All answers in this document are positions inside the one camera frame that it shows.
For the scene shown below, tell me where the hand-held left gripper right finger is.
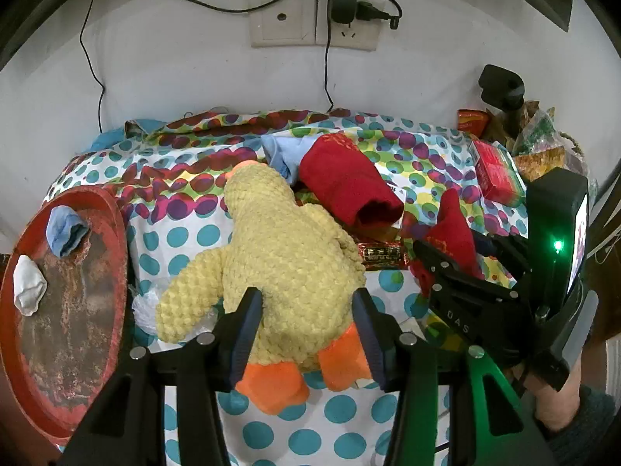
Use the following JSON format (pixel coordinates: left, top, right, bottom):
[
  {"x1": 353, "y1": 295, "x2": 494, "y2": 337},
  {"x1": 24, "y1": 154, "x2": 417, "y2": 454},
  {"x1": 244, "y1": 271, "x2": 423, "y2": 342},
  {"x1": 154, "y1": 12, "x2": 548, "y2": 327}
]
[{"x1": 352, "y1": 287, "x2": 559, "y2": 466}]

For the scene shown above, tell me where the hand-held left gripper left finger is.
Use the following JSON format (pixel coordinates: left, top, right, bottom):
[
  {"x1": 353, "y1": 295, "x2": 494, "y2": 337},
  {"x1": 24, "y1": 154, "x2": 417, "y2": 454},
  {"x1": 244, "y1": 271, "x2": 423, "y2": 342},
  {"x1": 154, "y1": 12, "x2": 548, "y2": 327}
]
[{"x1": 58, "y1": 287, "x2": 265, "y2": 466}]

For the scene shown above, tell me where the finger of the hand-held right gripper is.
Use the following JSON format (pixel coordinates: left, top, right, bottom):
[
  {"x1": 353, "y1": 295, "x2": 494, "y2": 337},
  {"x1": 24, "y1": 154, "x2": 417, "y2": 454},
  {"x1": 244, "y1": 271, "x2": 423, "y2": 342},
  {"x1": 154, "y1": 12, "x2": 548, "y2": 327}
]
[
  {"x1": 412, "y1": 240, "x2": 534, "y2": 365},
  {"x1": 473, "y1": 233, "x2": 532, "y2": 287}
]

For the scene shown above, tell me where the small red sock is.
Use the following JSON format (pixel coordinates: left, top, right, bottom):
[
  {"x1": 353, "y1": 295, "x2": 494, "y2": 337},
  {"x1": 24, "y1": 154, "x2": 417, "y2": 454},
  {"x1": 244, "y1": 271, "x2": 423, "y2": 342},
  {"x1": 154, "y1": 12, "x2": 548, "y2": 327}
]
[{"x1": 410, "y1": 187, "x2": 486, "y2": 299}]

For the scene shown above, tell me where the yellow plush duck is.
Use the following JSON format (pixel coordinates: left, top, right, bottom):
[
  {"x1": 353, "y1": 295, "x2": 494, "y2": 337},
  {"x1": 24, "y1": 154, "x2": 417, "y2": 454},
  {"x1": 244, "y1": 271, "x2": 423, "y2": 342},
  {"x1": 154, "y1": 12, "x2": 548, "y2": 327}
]
[{"x1": 155, "y1": 160, "x2": 374, "y2": 416}]

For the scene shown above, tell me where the large red sock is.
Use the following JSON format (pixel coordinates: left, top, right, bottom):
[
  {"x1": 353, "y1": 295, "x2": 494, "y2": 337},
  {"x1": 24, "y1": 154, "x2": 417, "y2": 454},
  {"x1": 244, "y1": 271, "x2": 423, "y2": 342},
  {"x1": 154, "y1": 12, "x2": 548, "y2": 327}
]
[{"x1": 297, "y1": 132, "x2": 405, "y2": 229}]

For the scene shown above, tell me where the round red tray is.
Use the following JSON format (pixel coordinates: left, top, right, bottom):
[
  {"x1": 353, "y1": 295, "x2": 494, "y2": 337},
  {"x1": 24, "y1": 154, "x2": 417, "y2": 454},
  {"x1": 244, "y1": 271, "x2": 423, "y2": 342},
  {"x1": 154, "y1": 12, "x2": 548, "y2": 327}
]
[{"x1": 0, "y1": 185, "x2": 129, "y2": 445}]

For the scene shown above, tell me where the person's right forearm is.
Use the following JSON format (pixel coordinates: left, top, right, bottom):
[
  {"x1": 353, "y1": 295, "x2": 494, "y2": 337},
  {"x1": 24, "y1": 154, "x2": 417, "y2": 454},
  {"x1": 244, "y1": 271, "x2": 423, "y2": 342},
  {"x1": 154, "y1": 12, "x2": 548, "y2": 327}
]
[{"x1": 543, "y1": 386, "x2": 619, "y2": 466}]

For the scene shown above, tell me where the person's right hand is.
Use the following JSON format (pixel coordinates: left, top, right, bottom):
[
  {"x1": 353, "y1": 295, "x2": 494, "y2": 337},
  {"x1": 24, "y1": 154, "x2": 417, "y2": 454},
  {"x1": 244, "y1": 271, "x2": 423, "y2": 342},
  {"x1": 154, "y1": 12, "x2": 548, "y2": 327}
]
[{"x1": 526, "y1": 359, "x2": 583, "y2": 433}]

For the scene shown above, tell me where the yellow snack bag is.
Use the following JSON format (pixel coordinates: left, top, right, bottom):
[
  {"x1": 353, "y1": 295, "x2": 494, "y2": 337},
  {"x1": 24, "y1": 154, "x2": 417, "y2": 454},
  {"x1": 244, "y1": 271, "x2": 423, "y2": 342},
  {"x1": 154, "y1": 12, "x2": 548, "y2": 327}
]
[{"x1": 514, "y1": 148, "x2": 568, "y2": 183}]

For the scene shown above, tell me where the red box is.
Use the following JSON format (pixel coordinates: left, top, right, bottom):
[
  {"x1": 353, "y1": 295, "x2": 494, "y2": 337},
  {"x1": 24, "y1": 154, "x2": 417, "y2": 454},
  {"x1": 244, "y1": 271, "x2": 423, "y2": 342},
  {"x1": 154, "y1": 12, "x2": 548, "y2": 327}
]
[{"x1": 470, "y1": 140, "x2": 527, "y2": 205}]

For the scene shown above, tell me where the green snack bag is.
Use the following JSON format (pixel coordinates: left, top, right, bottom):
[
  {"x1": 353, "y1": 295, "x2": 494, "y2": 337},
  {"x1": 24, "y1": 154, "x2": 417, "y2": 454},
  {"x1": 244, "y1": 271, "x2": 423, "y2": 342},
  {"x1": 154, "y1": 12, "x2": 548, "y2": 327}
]
[{"x1": 512, "y1": 107, "x2": 556, "y2": 156}]

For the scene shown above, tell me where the dark red candy wrapper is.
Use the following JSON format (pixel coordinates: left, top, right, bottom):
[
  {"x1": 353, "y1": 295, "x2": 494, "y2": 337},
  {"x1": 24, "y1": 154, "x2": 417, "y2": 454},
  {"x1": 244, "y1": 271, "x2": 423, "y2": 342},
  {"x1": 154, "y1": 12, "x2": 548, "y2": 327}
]
[{"x1": 356, "y1": 242, "x2": 406, "y2": 271}]

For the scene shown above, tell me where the red snack packet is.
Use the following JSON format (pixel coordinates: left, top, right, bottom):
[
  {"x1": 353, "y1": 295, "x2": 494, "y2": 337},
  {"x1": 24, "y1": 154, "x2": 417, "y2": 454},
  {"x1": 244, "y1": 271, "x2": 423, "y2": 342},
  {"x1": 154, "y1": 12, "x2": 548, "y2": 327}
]
[{"x1": 456, "y1": 109, "x2": 490, "y2": 137}]

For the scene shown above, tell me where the polka-dot cloth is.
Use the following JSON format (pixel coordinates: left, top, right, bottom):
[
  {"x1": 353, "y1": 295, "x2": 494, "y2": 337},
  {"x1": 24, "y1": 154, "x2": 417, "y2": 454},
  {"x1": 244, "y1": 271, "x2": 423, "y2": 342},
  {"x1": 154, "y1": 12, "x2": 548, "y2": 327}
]
[{"x1": 41, "y1": 109, "x2": 534, "y2": 466}]

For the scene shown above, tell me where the light blue cloth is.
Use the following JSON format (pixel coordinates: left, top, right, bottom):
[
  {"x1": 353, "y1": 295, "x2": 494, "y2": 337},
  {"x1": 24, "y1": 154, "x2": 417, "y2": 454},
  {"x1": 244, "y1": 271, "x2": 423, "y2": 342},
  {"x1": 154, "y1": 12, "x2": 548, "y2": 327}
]
[{"x1": 261, "y1": 133, "x2": 316, "y2": 185}]

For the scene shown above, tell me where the blue sock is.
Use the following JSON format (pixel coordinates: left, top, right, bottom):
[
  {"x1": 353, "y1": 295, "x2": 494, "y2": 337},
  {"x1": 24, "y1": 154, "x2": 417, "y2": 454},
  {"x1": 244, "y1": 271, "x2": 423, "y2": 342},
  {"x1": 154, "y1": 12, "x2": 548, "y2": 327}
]
[{"x1": 46, "y1": 205, "x2": 90, "y2": 259}]

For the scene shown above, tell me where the white sock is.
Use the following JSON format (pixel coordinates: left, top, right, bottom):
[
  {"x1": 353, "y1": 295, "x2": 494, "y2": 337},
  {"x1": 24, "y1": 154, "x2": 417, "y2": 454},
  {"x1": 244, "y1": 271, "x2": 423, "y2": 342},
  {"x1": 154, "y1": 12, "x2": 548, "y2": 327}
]
[{"x1": 13, "y1": 255, "x2": 48, "y2": 315}]

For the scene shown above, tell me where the white power outlet plate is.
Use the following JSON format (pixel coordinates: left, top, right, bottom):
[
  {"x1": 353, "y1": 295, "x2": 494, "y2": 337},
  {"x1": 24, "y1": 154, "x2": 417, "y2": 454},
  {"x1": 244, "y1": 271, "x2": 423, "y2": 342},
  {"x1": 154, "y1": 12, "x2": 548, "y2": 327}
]
[{"x1": 315, "y1": 0, "x2": 378, "y2": 52}]

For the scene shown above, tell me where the black plug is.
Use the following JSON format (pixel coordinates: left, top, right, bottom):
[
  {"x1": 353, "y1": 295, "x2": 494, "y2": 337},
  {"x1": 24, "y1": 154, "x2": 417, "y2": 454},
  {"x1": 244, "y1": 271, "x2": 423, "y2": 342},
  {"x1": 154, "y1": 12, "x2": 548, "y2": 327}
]
[{"x1": 356, "y1": 2, "x2": 401, "y2": 30}]

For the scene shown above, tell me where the black clamp mount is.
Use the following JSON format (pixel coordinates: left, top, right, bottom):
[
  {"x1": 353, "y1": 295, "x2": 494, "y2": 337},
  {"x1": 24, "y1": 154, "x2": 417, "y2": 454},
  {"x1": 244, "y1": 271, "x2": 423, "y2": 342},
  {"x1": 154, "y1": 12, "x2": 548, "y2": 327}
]
[{"x1": 478, "y1": 64, "x2": 526, "y2": 141}]

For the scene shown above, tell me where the black adapter cable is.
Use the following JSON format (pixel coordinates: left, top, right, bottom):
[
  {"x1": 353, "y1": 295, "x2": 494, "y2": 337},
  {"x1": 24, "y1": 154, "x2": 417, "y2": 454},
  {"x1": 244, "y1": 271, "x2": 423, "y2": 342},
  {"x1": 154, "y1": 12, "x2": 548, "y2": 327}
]
[{"x1": 323, "y1": 22, "x2": 335, "y2": 112}]

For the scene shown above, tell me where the thin black cable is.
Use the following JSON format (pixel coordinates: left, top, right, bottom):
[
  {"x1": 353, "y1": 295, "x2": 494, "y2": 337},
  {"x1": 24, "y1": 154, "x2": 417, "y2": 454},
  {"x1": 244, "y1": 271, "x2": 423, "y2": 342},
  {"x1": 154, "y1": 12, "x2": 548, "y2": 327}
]
[{"x1": 80, "y1": 0, "x2": 105, "y2": 134}]

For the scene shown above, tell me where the white coax wall plate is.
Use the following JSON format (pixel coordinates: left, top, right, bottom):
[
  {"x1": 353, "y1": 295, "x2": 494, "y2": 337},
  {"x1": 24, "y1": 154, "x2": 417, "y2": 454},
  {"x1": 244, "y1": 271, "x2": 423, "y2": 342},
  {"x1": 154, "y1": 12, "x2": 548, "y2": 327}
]
[{"x1": 250, "y1": 0, "x2": 321, "y2": 48}]

